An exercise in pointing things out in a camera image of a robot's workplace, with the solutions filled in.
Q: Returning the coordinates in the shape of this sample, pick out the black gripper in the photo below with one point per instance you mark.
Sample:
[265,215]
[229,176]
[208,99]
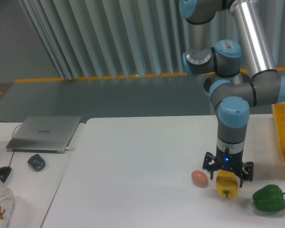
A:
[228,162]

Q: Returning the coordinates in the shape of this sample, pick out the yellow bell pepper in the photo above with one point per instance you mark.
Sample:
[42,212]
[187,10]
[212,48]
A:
[226,183]

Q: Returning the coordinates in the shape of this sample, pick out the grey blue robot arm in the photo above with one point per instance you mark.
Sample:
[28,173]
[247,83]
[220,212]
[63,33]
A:
[232,103]

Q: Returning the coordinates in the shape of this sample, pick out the green bell pepper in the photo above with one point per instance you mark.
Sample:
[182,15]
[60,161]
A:
[270,198]

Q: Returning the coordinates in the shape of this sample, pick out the yellow plastic basket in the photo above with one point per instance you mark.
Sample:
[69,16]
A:
[278,111]

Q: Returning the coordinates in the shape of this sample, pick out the brown egg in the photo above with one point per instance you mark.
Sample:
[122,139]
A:
[199,178]

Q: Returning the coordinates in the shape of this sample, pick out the silver closed laptop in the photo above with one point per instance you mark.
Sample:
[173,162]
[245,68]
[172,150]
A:
[47,134]

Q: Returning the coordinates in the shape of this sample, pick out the white folding curtain partition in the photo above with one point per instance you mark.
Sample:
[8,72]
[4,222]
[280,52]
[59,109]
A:
[100,38]

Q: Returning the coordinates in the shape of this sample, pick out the dark blue small tray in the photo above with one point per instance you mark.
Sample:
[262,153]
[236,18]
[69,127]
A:
[37,162]

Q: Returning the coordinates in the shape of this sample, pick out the white side table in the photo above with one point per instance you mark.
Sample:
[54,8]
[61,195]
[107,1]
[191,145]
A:
[33,190]

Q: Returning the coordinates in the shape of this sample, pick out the black computer mouse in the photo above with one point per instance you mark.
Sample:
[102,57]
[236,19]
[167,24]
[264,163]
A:
[4,173]

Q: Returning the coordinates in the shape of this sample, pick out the white cloth with orange letters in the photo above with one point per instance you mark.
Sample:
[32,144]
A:
[6,204]

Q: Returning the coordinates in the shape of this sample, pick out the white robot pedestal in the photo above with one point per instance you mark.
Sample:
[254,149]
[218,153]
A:
[207,88]

